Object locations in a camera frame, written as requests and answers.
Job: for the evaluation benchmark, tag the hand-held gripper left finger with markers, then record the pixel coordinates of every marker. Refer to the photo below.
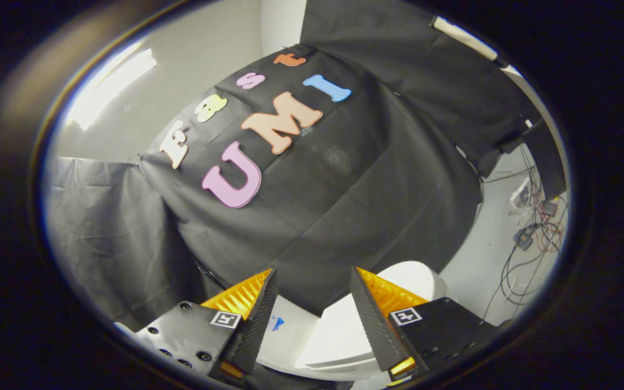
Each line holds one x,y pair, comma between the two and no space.
255,330

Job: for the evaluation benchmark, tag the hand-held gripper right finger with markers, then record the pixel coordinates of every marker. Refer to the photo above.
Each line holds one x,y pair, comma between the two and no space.
374,325

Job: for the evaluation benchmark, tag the white toilet lid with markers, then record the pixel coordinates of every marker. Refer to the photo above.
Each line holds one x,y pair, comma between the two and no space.
339,330

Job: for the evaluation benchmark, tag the white toilet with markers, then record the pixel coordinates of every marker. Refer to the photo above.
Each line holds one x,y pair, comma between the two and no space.
285,341

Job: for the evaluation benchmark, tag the black backdrop cloth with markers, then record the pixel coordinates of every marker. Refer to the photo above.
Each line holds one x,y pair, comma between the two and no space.
344,189

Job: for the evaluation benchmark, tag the black power adapter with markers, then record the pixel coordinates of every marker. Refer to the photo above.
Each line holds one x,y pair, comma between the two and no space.
524,237

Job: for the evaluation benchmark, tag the small dark adapter box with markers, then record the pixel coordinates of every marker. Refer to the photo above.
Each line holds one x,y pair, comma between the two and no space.
549,208

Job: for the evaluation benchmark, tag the white frame bar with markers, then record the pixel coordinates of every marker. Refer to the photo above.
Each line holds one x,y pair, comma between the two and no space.
463,37

